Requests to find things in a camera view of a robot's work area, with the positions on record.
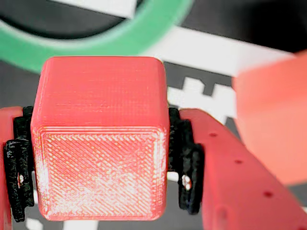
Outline green flat ring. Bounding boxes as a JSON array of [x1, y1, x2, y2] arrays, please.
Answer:
[[0, 0, 195, 74]]

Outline red cube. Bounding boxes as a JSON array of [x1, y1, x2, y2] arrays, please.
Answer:
[[30, 56, 170, 221]]

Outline checkerboard marker mat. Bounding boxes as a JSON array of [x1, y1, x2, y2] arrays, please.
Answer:
[[0, 0, 307, 230]]

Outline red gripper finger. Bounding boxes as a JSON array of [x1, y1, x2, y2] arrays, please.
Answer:
[[167, 107, 307, 230], [0, 106, 35, 230]]

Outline orange cube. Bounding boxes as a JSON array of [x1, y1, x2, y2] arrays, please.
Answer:
[[232, 51, 307, 185]]

